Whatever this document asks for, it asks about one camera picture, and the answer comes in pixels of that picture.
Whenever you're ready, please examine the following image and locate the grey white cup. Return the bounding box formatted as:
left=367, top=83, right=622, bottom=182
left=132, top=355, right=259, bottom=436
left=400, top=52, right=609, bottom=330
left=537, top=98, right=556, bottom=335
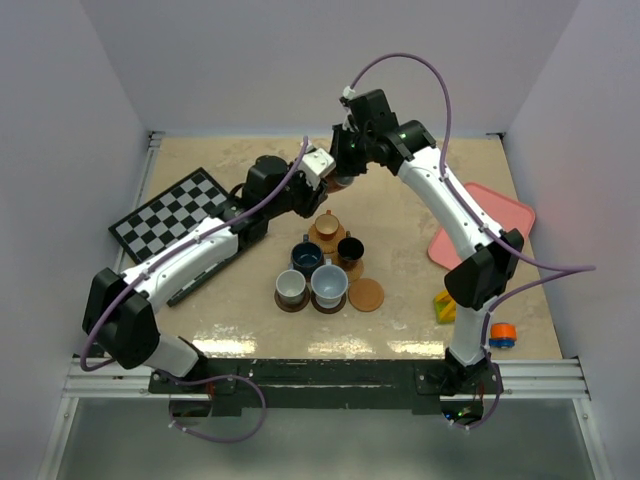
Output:
left=326, top=173, right=355, bottom=194
left=276, top=270, right=307, bottom=299

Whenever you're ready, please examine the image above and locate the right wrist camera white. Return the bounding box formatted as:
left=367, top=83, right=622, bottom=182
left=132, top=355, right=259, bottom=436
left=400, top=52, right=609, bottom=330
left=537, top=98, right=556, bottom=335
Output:
left=339, top=85, right=356, bottom=110

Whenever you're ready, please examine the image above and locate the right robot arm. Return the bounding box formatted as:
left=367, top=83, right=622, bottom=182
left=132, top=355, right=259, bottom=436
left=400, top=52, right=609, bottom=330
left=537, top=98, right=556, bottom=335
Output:
left=330, top=88, right=524, bottom=393

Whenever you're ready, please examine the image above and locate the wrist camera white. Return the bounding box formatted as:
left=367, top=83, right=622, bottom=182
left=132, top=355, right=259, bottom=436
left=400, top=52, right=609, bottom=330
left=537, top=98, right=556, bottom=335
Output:
left=339, top=85, right=356, bottom=110
left=298, top=148, right=335, bottom=190

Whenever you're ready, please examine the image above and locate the dark brown wooden coaster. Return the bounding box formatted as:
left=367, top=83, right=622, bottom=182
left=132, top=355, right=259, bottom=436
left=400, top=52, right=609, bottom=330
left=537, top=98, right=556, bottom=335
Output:
left=274, top=289, right=311, bottom=313

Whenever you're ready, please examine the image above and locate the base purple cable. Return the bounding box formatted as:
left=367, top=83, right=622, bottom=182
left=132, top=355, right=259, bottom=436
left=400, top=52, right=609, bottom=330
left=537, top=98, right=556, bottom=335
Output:
left=447, top=349, right=504, bottom=431
left=167, top=369, right=269, bottom=443

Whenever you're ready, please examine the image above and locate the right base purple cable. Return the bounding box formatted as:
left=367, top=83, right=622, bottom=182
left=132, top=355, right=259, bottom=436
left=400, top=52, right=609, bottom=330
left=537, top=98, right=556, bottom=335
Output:
left=447, top=349, right=504, bottom=431

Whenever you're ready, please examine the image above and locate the yellow green wooden block toy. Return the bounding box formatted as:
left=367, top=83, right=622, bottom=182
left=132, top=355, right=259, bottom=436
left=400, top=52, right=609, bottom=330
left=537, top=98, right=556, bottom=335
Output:
left=433, top=290, right=456, bottom=324

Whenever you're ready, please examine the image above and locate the scalloped light cork coaster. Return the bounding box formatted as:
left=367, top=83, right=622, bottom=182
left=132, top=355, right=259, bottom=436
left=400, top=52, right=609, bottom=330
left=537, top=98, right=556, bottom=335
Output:
left=308, top=224, right=346, bottom=254

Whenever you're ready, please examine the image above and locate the pink cup gold inside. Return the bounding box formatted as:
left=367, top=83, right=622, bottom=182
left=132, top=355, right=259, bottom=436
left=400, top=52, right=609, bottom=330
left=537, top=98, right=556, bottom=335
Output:
left=314, top=210, right=340, bottom=241

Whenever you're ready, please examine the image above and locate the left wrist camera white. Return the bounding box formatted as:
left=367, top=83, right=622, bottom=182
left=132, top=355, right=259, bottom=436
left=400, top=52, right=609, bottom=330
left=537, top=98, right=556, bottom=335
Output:
left=298, top=148, right=335, bottom=190

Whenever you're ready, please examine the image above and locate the black white chessboard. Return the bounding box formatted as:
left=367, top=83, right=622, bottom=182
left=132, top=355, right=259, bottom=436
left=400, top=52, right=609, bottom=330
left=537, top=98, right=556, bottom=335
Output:
left=108, top=167, right=251, bottom=308

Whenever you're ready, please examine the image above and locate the orange blue toy car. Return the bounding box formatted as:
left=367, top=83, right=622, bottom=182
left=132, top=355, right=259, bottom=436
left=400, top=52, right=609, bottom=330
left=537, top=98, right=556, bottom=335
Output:
left=489, top=323, right=517, bottom=349

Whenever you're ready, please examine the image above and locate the pink tray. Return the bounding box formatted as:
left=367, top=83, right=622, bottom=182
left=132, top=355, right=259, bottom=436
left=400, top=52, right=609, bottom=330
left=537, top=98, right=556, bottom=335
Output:
left=427, top=182, right=536, bottom=270

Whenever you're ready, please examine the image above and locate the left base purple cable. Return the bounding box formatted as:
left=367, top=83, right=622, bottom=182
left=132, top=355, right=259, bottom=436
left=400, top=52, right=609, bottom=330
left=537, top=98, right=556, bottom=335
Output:
left=167, top=369, right=269, bottom=443

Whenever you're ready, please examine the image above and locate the light orange wooden coaster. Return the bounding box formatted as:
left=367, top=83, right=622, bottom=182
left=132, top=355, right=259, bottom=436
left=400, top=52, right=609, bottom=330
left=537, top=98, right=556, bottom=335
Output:
left=348, top=278, right=385, bottom=312

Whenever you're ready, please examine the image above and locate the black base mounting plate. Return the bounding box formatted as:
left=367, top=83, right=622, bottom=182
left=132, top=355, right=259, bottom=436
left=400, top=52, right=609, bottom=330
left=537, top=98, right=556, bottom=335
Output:
left=149, top=358, right=503, bottom=416

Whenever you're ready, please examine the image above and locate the dark blue cup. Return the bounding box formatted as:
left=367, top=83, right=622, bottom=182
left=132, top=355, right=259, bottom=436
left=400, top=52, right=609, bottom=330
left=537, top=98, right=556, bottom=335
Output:
left=290, top=234, right=325, bottom=280

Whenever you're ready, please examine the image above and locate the black cup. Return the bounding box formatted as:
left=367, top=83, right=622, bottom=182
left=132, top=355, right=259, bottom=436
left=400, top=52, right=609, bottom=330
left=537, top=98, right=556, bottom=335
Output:
left=337, top=231, right=365, bottom=268

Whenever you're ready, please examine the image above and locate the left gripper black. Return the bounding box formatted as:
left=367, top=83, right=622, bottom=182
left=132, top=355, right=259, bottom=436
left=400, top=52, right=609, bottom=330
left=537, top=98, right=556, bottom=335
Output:
left=266, top=158, right=329, bottom=220

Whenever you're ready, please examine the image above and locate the large white mug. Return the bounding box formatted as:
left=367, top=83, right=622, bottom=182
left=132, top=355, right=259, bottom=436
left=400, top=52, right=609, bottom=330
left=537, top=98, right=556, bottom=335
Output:
left=310, top=259, right=349, bottom=307

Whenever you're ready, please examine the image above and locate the round light cork coaster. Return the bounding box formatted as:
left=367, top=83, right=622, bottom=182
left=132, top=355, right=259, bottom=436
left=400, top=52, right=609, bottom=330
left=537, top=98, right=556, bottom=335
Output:
left=345, top=260, right=364, bottom=283

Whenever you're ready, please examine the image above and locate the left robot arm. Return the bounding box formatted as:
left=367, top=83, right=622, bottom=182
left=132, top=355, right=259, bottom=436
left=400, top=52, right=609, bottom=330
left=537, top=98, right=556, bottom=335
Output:
left=82, top=149, right=335, bottom=392

